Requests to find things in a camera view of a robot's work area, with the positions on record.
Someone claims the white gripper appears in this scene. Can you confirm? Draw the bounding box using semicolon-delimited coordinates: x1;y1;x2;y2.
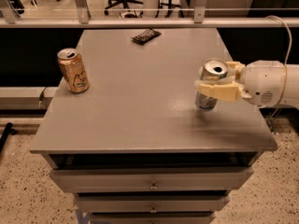
194;60;287;107

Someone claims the grey metal railing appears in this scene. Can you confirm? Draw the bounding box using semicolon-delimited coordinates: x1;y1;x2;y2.
0;0;299;28

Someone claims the grey middle drawer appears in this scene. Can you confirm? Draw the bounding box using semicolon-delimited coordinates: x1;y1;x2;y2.
75;193;230;214

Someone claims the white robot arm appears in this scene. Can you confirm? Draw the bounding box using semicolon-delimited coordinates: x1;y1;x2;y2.
194;60;299;108

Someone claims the grey bottom drawer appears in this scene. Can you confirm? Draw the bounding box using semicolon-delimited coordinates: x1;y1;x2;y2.
91;213;215;224

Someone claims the black office chair centre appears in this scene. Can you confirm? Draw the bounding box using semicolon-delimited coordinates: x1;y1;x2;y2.
104;0;145;17

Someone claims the white cable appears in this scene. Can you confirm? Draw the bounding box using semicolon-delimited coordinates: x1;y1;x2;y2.
265;14;293;123

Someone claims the grey drawer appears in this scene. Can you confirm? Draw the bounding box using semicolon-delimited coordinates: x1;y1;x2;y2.
50;167;253;193
75;193;230;214
91;213;215;224

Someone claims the grey top drawer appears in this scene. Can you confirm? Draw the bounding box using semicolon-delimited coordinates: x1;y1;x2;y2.
50;167;253;193

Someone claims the black cable at left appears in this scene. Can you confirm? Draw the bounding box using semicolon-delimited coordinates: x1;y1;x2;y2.
38;86;50;110

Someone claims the black rxbar chocolate wrapper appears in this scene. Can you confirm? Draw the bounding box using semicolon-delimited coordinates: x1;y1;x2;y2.
132;29;161;46

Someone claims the black pole on floor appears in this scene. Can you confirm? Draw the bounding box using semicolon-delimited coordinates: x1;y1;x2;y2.
0;122;17;154

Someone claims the silver blue redbull can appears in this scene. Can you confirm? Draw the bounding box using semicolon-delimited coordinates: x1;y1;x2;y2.
194;58;228;111

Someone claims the gold soda can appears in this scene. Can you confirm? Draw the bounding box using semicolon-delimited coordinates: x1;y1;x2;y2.
57;48;90;93

